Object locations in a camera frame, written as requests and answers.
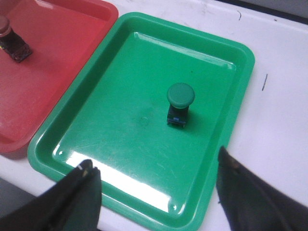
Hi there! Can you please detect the green mushroom push button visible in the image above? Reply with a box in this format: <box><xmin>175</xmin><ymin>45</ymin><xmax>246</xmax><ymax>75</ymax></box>
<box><xmin>167</xmin><ymin>83</ymin><xmax>195</xmax><ymax>128</ymax></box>

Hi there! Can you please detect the green plastic tray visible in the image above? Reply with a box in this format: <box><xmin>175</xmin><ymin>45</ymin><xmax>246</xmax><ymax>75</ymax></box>
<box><xmin>28</xmin><ymin>13</ymin><xmax>255</xmax><ymax>231</ymax></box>

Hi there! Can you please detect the red mushroom push button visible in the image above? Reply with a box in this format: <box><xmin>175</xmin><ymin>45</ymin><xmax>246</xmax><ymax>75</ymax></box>
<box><xmin>0</xmin><ymin>14</ymin><xmax>32</xmax><ymax>63</ymax></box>

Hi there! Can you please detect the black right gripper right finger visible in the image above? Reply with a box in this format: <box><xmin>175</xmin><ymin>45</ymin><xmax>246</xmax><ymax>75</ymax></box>
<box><xmin>216</xmin><ymin>146</ymin><xmax>308</xmax><ymax>231</ymax></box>

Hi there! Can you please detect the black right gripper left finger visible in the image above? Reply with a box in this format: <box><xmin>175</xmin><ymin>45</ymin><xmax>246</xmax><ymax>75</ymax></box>
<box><xmin>0</xmin><ymin>159</ymin><xmax>102</xmax><ymax>231</ymax></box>

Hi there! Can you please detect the red plastic tray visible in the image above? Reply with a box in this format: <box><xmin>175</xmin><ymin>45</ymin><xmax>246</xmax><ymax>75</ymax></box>
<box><xmin>0</xmin><ymin>0</ymin><xmax>118</xmax><ymax>153</ymax></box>

